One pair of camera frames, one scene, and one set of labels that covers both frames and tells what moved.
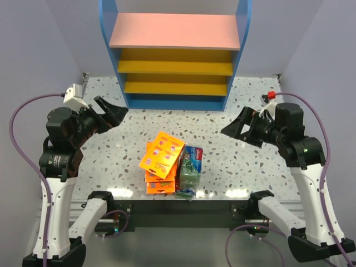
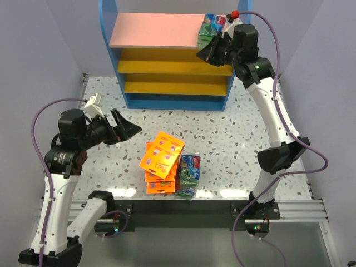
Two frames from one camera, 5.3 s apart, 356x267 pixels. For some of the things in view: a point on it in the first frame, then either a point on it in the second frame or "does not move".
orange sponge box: [162, 155] does not move
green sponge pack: [191, 168] → [212, 25]
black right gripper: [248, 127] → [221, 50]
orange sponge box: [152, 177] does not move
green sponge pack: [188, 193] → [189, 170]
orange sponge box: [161, 187] does not move
